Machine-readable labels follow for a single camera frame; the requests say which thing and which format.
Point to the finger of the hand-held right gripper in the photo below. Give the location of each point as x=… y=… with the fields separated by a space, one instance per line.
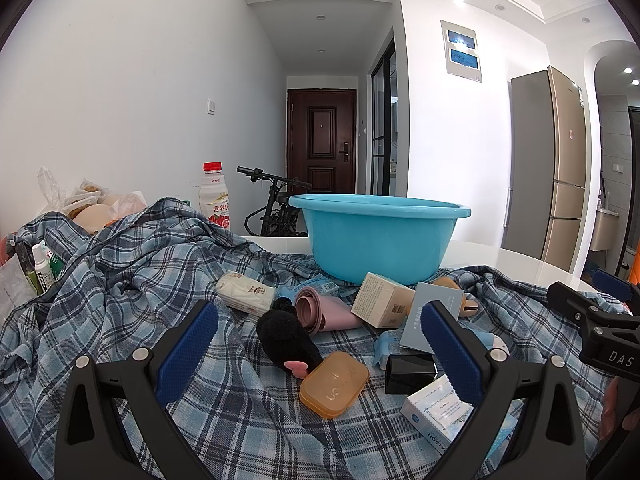
x=615 y=286
x=590 y=307

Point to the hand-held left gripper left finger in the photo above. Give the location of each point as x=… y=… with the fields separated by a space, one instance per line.
x=187 y=355

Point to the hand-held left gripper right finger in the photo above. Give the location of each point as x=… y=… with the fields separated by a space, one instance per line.
x=450 y=352

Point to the black small box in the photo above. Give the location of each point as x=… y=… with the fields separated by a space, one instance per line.
x=410 y=372

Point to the grey-blue box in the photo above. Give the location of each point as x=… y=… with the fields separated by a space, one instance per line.
x=417 y=320

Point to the light blue printed box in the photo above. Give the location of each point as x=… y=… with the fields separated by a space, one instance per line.
x=435 y=410

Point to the black plush toy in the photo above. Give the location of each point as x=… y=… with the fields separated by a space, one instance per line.
x=287 y=335

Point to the blue plastic basin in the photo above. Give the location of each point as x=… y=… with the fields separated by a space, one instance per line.
x=380 y=240

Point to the white desktop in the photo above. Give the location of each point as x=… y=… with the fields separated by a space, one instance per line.
x=525 y=270

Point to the person's right hand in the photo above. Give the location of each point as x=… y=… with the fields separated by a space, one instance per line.
x=622 y=405

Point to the orange chair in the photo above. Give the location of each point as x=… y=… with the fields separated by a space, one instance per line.
x=635 y=267

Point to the beige cat-face plastic case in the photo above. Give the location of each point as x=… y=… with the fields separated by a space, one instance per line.
x=467 y=300

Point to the beige sink cabinet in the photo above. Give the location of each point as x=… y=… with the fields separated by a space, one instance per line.
x=604 y=230

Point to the blue wet wipe packet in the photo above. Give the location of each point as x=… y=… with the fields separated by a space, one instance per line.
x=387 y=349
x=320 y=289

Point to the beige cardboard box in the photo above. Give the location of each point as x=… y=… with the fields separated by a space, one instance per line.
x=382 y=300

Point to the white tissue pack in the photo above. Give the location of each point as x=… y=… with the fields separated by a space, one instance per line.
x=247 y=294

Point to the blue plaid shirt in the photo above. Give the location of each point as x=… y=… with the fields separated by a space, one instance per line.
x=130 y=280

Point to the orange translucent soap box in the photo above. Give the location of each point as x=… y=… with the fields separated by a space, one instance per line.
x=334 y=385

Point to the gold refrigerator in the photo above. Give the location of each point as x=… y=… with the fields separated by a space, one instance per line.
x=545 y=170

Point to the red-capped milk drink bottle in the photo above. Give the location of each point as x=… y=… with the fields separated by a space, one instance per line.
x=215 y=205

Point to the green white packet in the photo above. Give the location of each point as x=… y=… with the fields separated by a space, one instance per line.
x=56 y=260

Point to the black bicycle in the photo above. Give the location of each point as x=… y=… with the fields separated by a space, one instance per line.
x=272 y=210

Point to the plastic bag of bread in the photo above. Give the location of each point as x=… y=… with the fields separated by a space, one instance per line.
x=85 y=200

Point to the black-framed glass sliding door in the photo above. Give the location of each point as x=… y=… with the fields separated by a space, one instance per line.
x=382 y=125

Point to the dark brown entrance door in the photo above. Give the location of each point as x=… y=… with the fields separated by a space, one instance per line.
x=322 y=140

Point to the white light switch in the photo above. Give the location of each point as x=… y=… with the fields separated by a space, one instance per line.
x=211 y=106

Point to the white wall panel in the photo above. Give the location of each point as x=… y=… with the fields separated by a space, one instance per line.
x=461 y=50

